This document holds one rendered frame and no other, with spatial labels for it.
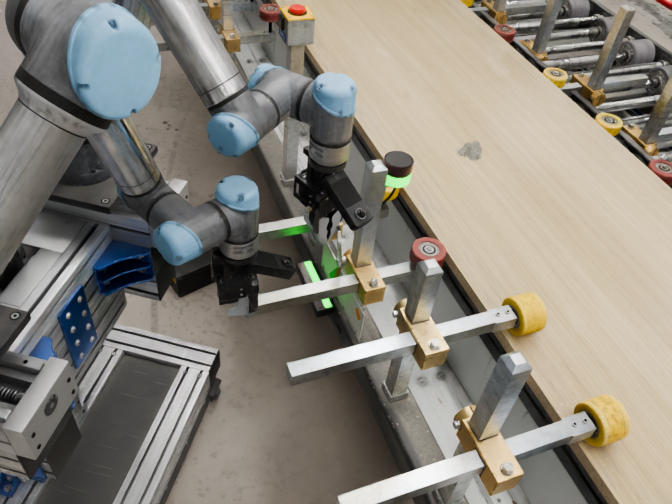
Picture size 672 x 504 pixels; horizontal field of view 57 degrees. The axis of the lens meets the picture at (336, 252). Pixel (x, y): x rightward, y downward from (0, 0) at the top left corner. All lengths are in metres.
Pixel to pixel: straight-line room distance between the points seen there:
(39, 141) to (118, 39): 0.15
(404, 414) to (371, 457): 0.75
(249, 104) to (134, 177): 0.23
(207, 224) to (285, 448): 1.18
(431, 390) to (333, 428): 0.69
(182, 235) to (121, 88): 0.34
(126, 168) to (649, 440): 1.03
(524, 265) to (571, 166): 0.45
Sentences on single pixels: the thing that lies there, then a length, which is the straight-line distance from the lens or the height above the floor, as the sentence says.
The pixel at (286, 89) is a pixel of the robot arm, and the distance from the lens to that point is 1.10.
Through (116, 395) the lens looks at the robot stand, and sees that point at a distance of 2.02.
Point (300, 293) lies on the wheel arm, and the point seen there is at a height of 0.86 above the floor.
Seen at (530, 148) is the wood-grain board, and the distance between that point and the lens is 1.85.
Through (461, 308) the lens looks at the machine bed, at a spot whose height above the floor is 0.80.
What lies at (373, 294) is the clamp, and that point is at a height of 0.85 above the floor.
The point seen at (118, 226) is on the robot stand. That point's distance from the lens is 1.42.
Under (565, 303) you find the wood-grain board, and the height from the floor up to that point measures 0.90.
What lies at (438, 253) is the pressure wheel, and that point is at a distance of 1.43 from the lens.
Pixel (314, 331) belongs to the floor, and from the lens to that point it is 2.38.
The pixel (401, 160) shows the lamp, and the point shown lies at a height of 1.15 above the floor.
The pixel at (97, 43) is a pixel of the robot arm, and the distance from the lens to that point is 0.75.
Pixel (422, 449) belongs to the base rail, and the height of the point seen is 0.70.
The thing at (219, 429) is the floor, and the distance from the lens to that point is 2.15.
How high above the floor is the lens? 1.88
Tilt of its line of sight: 45 degrees down
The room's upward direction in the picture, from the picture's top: 7 degrees clockwise
